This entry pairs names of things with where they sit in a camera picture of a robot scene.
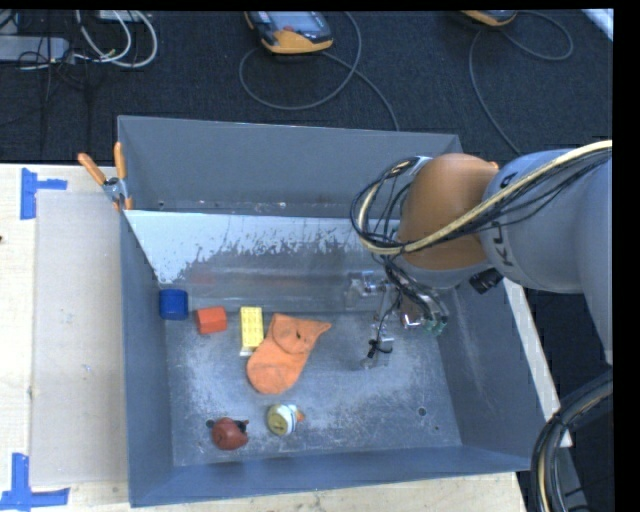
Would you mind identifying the orange-red block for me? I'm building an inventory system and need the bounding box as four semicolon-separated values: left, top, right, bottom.
194;305;229;336

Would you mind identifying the blue cylinder block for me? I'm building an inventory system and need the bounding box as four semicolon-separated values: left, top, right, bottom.
158;288;190;322

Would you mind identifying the grey metal bin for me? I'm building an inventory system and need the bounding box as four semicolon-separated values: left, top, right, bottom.
116;115;562;508

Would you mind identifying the orange cloth mitten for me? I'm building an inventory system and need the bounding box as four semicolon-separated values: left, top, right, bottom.
245;312;333;396

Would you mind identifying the yellow toy brick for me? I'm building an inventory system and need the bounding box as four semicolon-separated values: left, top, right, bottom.
239;306;265;358

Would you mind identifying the pale wood flat board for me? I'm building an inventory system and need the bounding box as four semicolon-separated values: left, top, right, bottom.
28;189;132;489

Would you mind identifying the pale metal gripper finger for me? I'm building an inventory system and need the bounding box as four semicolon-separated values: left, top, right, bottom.
360;335;396;371
344;271;389;309

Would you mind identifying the white and yellow round toy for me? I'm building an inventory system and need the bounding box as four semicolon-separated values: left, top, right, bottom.
265;403;306;437

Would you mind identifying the red-brown toy bird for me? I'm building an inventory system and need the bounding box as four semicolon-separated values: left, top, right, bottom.
205;416;251;452

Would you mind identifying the black cylinder on white bracket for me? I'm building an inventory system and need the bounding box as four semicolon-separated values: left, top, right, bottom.
468;267;505;295

